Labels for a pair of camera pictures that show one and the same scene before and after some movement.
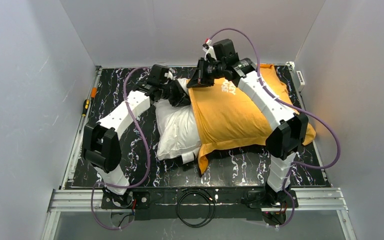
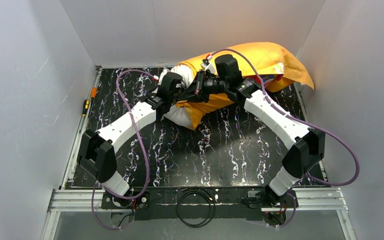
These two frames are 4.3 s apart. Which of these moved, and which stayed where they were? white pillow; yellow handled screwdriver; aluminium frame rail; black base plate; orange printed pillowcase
Moved: orange printed pillowcase; white pillow
Stayed: black base plate; yellow handled screwdriver; aluminium frame rail
